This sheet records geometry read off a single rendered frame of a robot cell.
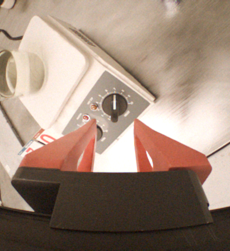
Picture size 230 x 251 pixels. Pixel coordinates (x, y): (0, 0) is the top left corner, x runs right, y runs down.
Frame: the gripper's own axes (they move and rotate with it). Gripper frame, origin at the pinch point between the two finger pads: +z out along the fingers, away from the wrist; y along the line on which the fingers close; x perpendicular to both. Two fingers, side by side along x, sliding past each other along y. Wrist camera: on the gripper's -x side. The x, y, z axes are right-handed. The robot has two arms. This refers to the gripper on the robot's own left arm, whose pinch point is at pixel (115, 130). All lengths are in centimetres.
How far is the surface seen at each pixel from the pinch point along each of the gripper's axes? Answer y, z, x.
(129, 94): -1.8, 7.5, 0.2
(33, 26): 10.9, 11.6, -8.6
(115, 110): -0.1, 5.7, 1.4
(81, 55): 3.6, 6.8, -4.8
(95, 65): 2.3, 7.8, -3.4
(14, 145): 29.5, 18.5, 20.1
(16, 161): 30.3, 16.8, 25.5
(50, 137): 13.3, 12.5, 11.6
